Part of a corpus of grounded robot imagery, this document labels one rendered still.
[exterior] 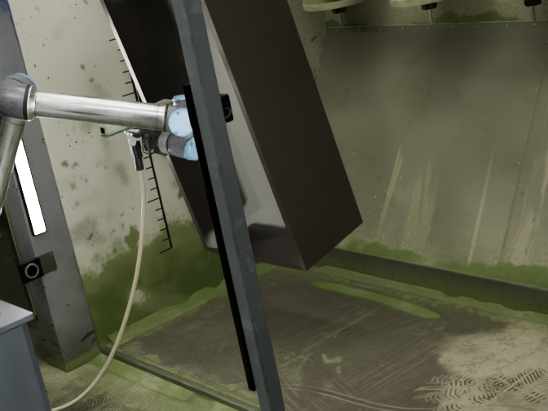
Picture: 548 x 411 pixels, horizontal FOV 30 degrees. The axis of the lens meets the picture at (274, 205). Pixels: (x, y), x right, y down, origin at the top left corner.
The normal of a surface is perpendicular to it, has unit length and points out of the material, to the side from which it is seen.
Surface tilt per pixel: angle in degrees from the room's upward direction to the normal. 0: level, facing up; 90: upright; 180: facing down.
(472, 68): 57
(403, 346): 0
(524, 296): 91
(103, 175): 90
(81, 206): 90
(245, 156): 102
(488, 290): 90
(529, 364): 0
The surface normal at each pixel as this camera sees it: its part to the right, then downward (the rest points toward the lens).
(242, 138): -0.66, 0.52
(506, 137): -0.72, -0.23
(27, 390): 0.65, 0.11
